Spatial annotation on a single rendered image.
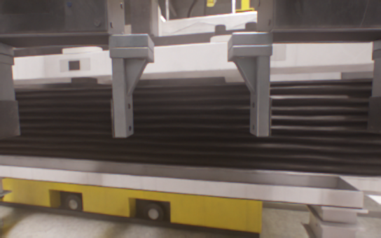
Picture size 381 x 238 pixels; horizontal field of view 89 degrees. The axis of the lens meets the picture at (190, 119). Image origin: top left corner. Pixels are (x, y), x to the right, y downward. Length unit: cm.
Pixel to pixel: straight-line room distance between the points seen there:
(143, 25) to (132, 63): 41
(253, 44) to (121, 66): 13
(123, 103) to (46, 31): 10
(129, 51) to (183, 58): 31
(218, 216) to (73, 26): 101
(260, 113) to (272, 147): 61
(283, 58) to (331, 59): 10
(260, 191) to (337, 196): 22
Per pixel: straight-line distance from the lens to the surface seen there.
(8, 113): 29
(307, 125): 84
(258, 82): 21
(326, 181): 89
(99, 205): 133
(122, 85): 21
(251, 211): 108
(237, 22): 74
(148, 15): 62
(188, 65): 50
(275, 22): 21
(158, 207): 122
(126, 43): 21
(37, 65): 75
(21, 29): 25
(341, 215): 83
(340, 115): 88
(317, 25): 23
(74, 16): 23
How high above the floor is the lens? 69
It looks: 5 degrees down
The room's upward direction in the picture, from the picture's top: 1 degrees counter-clockwise
